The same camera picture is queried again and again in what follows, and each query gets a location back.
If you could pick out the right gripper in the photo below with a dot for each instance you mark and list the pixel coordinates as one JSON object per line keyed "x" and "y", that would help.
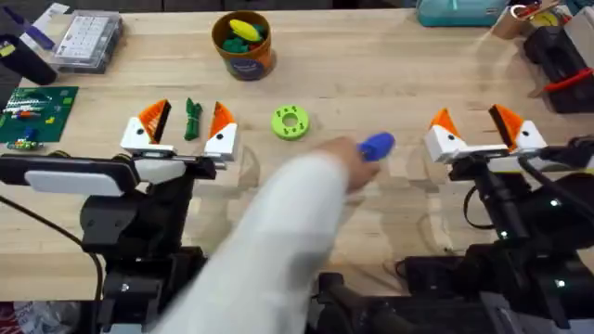
{"x": 496, "y": 195}

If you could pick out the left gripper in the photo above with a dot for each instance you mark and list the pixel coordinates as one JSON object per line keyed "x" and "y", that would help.
{"x": 158, "y": 204}

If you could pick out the blue electric screwdriver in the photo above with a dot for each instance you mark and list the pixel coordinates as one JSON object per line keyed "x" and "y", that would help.
{"x": 377, "y": 146}

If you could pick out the person's forearm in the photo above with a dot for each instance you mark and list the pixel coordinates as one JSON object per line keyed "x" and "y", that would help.
{"x": 264, "y": 250}

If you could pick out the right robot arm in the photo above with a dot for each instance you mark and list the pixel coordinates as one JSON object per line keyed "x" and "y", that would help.
{"x": 547, "y": 260}

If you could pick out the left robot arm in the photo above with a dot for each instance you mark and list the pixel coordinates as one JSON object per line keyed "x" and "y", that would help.
{"x": 148, "y": 287}

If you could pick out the green vegetable toy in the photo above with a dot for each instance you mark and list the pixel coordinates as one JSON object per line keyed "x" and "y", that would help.
{"x": 192, "y": 118}

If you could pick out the black box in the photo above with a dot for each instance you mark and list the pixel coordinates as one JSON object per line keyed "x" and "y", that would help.
{"x": 564, "y": 79}

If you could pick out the green disc with holes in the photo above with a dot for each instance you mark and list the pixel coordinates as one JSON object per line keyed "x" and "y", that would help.
{"x": 280, "y": 124}

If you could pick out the orange tub with toys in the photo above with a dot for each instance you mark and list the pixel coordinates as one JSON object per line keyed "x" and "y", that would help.
{"x": 243, "y": 55}

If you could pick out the teal box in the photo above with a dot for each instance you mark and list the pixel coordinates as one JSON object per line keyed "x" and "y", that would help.
{"x": 459, "y": 13}

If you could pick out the clear plastic parts box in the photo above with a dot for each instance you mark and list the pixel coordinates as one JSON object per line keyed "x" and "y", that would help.
{"x": 88, "y": 42}

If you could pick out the person's hand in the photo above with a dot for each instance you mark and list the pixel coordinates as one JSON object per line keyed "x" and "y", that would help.
{"x": 350, "y": 162}

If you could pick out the green board with blocks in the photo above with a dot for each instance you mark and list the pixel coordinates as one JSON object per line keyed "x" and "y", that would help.
{"x": 42, "y": 116}

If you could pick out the black tool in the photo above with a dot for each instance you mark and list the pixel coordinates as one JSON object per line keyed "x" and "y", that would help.
{"x": 25, "y": 62}

